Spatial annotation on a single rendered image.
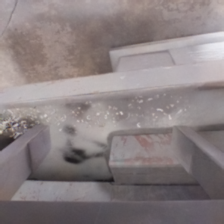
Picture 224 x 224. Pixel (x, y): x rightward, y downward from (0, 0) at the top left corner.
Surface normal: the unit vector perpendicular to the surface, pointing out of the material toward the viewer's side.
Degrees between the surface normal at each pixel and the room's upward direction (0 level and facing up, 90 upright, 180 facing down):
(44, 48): 0
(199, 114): 0
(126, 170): 0
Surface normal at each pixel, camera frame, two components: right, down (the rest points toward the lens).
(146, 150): -0.18, -0.78
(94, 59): -0.11, 0.62
